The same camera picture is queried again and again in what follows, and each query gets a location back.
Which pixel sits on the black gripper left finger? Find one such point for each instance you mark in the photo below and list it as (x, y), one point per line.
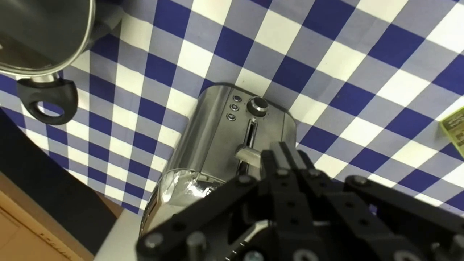
(226, 218)

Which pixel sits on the small green bottle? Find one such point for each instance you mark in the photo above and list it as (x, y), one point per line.
(455, 131)

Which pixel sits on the black cooking pot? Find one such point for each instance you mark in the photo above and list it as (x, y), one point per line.
(69, 94)

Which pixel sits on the silver metal toaster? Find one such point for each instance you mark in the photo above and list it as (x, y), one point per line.
(211, 131)

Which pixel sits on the blue white checkered tablecloth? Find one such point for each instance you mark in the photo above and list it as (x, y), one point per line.
(338, 62)

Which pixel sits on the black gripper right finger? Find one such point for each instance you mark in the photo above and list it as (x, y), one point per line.
(367, 222)

